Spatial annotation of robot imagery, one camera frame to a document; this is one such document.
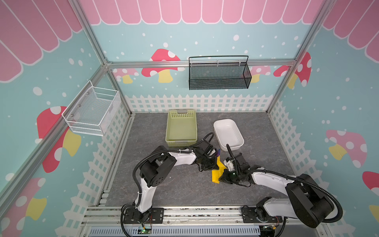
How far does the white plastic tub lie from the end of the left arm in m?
0.19

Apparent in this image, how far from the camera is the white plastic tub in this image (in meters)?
1.02

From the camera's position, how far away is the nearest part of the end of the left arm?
0.77 meters
